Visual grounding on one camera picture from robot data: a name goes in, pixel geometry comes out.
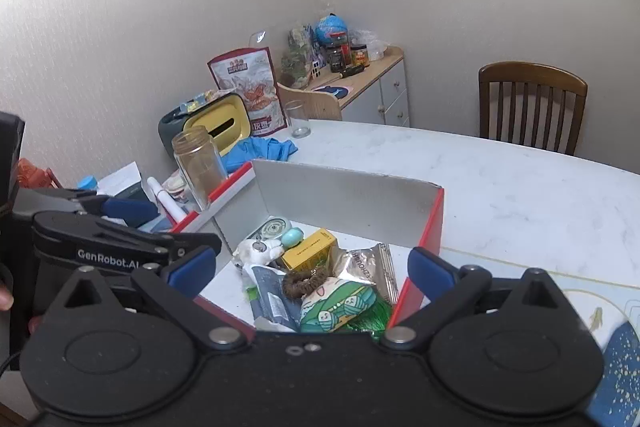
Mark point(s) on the blue bottle cap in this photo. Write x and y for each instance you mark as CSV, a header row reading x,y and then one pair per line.
x,y
87,183

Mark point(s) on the empty glass jar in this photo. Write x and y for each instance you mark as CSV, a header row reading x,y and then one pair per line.
x,y
197,167

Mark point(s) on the clear glass cup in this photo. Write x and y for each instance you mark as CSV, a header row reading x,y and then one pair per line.
x,y
297,119

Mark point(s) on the white wooden sideboard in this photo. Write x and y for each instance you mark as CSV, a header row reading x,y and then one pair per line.
x,y
390,92

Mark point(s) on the glass vase with plant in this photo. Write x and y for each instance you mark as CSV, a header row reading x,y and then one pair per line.
x,y
295,69

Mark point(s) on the red cardboard box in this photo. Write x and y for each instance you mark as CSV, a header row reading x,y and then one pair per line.
x,y
340,197

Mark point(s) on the jar with red label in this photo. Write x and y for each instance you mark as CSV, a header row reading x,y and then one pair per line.
x,y
359,56

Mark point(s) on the blue globe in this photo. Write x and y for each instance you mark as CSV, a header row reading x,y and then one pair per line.
x,y
330,27

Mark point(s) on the small yellow box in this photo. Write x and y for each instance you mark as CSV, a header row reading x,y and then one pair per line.
x,y
307,249

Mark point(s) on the silver foil snack packet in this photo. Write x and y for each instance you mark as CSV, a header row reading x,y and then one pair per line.
x,y
365,269

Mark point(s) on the clear plastic bag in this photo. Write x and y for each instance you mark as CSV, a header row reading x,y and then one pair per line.
x,y
375,42

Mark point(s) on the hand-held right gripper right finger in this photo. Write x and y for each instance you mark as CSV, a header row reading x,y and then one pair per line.
x,y
430,270

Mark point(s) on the person's left hand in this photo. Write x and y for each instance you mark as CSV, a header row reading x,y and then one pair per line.
x,y
5,302

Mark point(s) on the white plastic packet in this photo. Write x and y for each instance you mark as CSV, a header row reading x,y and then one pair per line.
x,y
270,294

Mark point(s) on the red snack bag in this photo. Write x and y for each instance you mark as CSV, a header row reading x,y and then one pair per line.
x,y
245,87

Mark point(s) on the green embroidered sachet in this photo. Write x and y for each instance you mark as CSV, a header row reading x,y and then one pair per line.
x,y
340,304

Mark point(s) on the blue mouse pad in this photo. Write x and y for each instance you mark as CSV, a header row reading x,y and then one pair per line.
x,y
332,91

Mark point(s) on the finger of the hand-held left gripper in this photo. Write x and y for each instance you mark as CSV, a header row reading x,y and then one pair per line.
x,y
127,209
180,241

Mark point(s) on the grey correction tape dispenser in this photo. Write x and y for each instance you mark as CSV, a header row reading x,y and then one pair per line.
x,y
275,228

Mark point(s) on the dark brown wooden chair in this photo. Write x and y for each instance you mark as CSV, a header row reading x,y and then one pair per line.
x,y
530,74

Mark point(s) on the white papers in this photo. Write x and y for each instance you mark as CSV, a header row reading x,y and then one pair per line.
x,y
125,179

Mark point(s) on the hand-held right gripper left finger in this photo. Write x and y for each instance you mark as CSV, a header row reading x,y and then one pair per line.
x,y
192,269

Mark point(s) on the light blue egg toy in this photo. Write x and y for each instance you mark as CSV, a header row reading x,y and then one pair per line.
x,y
292,237

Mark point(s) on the white paper roll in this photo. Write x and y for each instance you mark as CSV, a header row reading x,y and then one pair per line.
x,y
167,202

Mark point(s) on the grey yellow tissue box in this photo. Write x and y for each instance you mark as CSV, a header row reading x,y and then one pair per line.
x,y
220,122

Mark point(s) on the dark jar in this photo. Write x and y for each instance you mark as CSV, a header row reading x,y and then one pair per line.
x,y
335,57

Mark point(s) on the brown hair scrunchie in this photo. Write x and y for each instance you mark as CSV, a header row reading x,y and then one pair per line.
x,y
295,287

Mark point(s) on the blue cloth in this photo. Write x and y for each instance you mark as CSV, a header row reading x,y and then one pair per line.
x,y
260,149

